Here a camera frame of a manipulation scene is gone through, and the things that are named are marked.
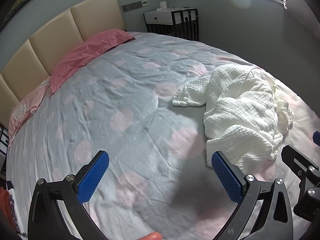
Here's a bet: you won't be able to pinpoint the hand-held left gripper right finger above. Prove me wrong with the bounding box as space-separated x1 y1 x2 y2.
211 151 294 240

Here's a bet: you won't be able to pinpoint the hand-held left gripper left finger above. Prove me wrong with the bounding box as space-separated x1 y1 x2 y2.
28 150 110 240

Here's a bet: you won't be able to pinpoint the white crinkled garment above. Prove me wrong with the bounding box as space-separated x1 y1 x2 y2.
172 64 295 172

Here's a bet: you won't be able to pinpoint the person's left hand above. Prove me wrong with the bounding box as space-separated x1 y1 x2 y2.
140 231 163 240

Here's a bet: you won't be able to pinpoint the floral cloth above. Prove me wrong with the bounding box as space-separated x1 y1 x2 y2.
6 180 28 240

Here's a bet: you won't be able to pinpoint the grey pink-dotted blanket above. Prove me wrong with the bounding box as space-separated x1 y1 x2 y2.
5 31 320 240

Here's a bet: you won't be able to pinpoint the red cloth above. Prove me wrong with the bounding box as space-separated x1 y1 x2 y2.
0 187 9 220

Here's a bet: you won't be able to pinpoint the storage drawers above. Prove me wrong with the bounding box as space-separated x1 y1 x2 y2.
0 126 9 173

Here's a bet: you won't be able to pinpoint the light pink printed pillow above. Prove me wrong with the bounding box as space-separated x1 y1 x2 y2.
8 76 52 147

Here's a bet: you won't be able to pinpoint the beige padded headboard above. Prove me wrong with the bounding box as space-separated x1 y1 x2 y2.
0 0 127 128

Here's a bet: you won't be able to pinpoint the black and white nightstand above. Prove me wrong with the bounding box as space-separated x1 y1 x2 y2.
143 7 200 42

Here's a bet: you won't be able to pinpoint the grey wall switch panel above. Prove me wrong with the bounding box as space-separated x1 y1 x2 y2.
122 2 142 12

